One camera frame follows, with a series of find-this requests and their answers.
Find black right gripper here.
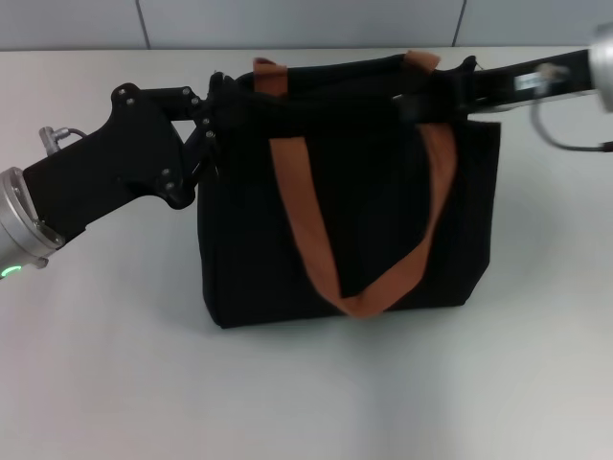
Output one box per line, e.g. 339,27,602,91
396,47,596,125

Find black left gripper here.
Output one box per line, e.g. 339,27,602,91
22,82,226,244

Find black food bag brown handles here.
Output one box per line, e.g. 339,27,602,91
195,50,504,331

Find right gripper cable with plug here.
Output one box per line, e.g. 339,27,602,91
528,63,613,155

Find gripper cable with plug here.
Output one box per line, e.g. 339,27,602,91
528,63,613,155
37,125,88,156

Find left gripper cable with plug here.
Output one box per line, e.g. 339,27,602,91
37,125,88,156

